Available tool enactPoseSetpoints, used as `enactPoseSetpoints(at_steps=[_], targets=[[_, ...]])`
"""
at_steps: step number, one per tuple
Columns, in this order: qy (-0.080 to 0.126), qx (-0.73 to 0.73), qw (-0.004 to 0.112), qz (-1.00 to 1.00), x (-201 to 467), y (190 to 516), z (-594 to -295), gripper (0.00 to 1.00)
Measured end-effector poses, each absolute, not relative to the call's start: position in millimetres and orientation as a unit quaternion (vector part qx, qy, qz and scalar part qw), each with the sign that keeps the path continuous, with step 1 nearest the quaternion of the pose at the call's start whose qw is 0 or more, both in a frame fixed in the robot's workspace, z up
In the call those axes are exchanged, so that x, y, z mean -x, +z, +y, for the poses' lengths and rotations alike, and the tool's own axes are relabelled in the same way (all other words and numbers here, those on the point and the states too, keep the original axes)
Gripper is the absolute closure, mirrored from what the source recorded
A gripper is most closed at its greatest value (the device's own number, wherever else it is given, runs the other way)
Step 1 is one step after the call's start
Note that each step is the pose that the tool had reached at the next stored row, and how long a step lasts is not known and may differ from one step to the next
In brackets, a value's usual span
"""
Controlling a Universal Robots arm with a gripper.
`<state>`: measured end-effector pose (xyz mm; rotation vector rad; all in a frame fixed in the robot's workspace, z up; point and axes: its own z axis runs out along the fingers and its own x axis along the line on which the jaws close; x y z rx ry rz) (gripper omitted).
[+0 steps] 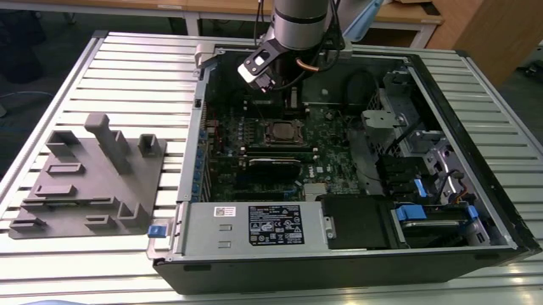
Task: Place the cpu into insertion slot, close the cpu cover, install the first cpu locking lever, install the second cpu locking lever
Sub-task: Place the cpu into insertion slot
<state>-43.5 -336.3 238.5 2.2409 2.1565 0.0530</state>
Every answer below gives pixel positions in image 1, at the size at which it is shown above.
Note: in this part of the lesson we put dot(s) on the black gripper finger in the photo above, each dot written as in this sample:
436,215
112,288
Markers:
293,101

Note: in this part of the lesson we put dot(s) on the black RAM slot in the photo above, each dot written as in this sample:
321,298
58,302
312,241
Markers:
280,148

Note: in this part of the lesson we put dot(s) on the green motherboard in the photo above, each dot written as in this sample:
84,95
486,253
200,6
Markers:
334,159

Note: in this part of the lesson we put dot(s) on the silver metal drive cage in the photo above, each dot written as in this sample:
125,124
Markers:
382,119

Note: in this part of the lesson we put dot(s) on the black graphics card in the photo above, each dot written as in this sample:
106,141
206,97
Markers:
274,173

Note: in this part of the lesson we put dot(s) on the small silver heatsink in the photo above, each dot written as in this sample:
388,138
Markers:
316,188

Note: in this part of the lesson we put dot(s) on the black disk bay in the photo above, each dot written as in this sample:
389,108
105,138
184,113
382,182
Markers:
398,171

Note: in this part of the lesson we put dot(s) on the small blue disk carrier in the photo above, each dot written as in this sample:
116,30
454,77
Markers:
418,187

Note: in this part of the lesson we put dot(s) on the black plastic shroud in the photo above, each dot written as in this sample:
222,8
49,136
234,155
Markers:
356,222

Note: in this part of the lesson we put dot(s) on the silver power supply unit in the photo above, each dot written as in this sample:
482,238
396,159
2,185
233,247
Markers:
202,228

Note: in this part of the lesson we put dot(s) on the wooden cabinet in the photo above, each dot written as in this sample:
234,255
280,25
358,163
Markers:
486,28

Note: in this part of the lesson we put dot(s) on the blue case latch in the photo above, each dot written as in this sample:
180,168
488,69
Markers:
156,230

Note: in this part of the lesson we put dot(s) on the gray parts rack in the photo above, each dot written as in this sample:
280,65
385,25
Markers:
97,190

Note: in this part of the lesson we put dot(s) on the black open PC case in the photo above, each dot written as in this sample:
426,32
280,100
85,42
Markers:
296,276

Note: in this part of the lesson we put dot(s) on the black chair base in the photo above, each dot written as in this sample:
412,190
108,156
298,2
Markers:
535,68

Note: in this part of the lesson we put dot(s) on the blue round object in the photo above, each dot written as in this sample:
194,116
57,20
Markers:
54,302

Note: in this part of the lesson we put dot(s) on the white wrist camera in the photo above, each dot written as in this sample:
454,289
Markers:
253,68

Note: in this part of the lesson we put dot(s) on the wooden desk white frame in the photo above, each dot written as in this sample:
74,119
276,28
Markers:
402,17
62,2

